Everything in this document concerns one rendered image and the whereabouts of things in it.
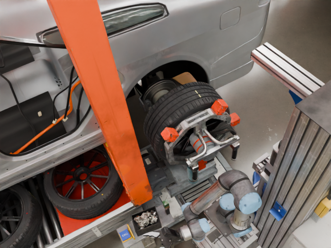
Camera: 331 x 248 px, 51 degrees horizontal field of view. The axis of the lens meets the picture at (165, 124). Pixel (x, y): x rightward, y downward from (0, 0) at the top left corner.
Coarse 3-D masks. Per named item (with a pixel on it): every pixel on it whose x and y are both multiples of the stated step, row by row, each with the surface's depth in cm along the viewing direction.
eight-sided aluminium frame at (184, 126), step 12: (192, 120) 245; (204, 120) 245; (228, 120) 261; (180, 132) 243; (228, 132) 276; (168, 144) 249; (216, 144) 282; (168, 156) 258; (180, 156) 278; (192, 156) 286
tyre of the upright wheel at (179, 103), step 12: (192, 84) 256; (204, 84) 262; (168, 96) 251; (180, 96) 248; (192, 96) 248; (204, 96) 250; (216, 96) 257; (156, 108) 254; (168, 108) 247; (180, 108) 244; (192, 108) 243; (204, 108) 250; (228, 108) 266; (156, 120) 252; (168, 120) 244; (180, 120) 245; (144, 132) 272; (156, 132) 253; (156, 144) 255
